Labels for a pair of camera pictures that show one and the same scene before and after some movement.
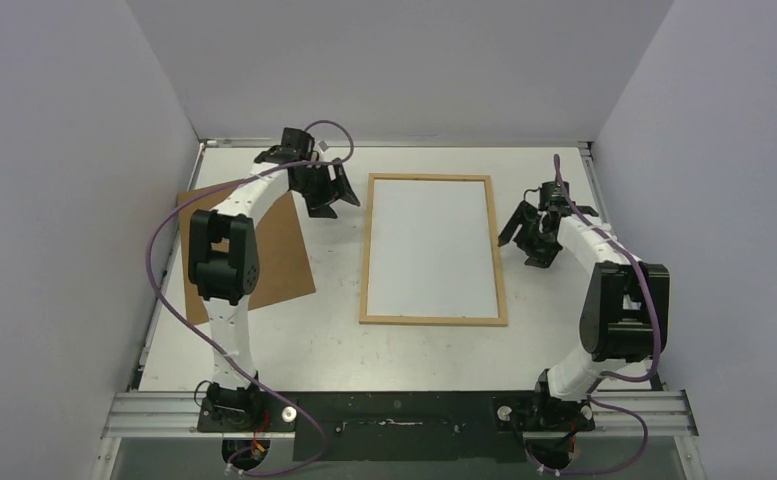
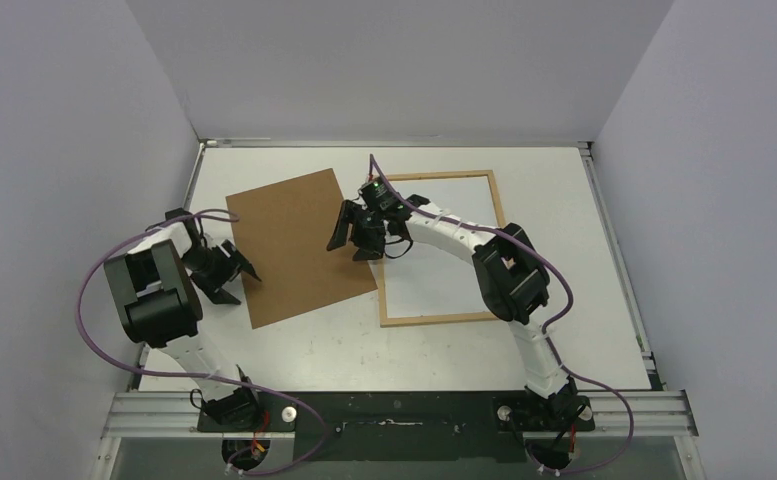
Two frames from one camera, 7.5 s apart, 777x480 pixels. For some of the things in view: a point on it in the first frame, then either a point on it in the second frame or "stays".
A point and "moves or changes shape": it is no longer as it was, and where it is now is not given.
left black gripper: (333, 190) to (214, 286)
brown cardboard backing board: (284, 262) moves or changes shape
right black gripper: (537, 237) to (363, 225)
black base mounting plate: (397, 426) stays
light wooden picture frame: (501, 321) moves or changes shape
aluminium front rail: (163, 414) stays
